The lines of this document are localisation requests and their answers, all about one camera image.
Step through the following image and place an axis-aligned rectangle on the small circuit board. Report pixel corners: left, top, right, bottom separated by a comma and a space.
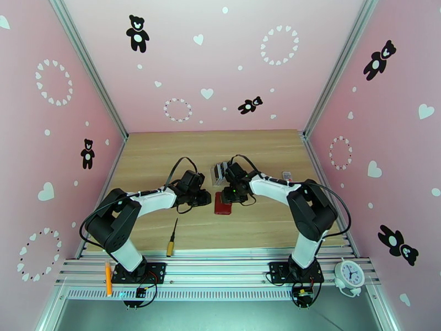
292, 284, 316, 309
122, 286, 148, 311

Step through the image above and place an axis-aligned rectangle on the aluminium table side rail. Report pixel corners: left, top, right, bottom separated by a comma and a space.
74, 135, 129, 260
302, 133, 361, 258

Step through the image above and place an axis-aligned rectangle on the orange pen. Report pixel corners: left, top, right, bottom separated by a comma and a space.
104, 260, 114, 297

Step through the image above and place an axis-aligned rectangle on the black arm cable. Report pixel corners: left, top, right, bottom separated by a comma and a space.
78, 156, 199, 248
229, 154, 352, 238

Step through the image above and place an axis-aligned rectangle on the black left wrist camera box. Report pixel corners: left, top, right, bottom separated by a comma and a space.
180, 170, 205, 194

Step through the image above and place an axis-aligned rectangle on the left small circuit board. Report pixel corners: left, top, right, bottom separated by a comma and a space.
122, 286, 148, 311

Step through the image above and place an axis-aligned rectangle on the clear acrylic card stand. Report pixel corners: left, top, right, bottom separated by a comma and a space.
210, 162, 229, 186

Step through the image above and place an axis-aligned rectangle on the yellow handle screwdriver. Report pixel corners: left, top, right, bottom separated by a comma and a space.
166, 217, 179, 258

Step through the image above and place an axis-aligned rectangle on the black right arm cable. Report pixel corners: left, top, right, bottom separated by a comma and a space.
229, 154, 352, 238

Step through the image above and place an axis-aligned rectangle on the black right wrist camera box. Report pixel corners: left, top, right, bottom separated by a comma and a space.
225, 162, 248, 182

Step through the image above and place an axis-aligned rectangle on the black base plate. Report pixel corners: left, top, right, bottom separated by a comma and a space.
111, 261, 167, 285
268, 261, 325, 285

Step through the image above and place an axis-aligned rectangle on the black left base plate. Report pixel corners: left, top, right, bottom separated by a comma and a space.
111, 261, 167, 285

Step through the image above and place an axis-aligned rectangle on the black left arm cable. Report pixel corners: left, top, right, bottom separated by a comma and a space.
78, 156, 199, 248

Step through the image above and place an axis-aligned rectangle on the red card holder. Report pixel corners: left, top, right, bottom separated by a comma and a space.
213, 191, 234, 216

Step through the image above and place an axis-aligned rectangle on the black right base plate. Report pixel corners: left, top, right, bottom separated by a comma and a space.
268, 261, 325, 285

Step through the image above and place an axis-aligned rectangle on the white alarm clock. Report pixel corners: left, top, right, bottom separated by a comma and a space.
333, 257, 366, 298

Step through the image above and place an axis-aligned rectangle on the right small circuit board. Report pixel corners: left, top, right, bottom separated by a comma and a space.
292, 284, 316, 309

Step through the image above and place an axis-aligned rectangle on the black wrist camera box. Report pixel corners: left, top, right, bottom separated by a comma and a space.
225, 162, 248, 182
180, 170, 205, 194

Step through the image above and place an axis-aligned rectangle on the aluminium rail platform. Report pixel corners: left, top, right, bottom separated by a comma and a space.
54, 246, 381, 302

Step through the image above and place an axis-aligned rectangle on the aluminium frame post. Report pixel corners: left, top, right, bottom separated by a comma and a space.
46, 0, 129, 141
301, 0, 379, 138

